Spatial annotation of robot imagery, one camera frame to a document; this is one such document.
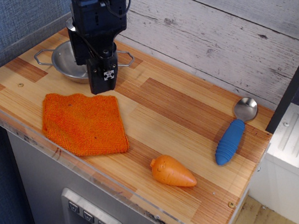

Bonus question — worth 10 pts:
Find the blue handled metal spoon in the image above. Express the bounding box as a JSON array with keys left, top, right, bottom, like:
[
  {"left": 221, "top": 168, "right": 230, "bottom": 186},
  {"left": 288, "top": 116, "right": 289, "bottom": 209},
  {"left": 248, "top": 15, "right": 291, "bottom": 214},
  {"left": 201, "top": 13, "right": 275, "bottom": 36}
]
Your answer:
[{"left": 215, "top": 97, "right": 258, "bottom": 166}]

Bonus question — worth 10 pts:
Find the clear acrylic table edge guard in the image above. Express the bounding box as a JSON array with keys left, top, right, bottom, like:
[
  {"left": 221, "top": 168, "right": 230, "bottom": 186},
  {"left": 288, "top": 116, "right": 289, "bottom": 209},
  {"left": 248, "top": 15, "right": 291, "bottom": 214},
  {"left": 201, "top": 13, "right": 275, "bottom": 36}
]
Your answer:
[{"left": 0, "top": 98, "right": 273, "bottom": 224}]

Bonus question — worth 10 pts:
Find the orange knitted cloth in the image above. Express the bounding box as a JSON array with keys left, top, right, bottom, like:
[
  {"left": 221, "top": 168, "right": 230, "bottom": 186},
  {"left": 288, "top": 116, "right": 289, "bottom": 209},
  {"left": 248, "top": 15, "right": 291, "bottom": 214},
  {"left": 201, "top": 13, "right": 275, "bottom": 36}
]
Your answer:
[{"left": 42, "top": 93, "right": 129, "bottom": 156}]

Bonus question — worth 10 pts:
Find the silver toy fridge cabinet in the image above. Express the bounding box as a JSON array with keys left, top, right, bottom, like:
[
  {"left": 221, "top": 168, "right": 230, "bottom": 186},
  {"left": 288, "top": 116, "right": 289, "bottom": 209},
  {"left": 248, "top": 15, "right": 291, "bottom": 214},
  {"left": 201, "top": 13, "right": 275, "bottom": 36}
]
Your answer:
[{"left": 0, "top": 129, "right": 228, "bottom": 224}]

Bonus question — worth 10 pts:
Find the silver pot with wire handles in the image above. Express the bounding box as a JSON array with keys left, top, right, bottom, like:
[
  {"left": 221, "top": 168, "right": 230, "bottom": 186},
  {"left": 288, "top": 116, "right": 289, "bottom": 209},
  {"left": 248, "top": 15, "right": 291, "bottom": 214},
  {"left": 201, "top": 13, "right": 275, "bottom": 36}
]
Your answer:
[{"left": 31, "top": 38, "right": 135, "bottom": 91}]

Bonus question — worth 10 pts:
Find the orange toy carrot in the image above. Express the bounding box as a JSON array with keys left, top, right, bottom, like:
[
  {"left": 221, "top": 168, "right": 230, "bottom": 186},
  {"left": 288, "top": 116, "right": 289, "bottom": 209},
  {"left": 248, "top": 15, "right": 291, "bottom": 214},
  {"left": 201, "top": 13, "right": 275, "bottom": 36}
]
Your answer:
[{"left": 150, "top": 155, "right": 197, "bottom": 187}]

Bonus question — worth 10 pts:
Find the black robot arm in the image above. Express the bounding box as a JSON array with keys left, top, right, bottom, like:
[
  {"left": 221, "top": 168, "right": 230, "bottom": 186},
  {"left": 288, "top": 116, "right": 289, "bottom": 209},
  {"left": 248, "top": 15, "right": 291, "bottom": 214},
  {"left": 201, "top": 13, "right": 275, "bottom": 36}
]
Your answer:
[{"left": 66, "top": 0, "right": 131, "bottom": 94}]

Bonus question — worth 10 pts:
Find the white toy sink unit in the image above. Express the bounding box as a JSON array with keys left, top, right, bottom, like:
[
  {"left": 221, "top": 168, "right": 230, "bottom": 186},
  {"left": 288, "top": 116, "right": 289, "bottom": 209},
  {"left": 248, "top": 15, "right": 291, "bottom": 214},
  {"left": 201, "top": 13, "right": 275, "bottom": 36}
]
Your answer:
[{"left": 249, "top": 104, "right": 299, "bottom": 224}]

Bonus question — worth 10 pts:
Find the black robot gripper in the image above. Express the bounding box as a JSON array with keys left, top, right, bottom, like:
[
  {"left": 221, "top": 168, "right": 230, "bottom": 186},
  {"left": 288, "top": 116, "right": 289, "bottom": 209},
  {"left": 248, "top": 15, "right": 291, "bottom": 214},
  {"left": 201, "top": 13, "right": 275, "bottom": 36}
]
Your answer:
[{"left": 68, "top": 0, "right": 131, "bottom": 94}]

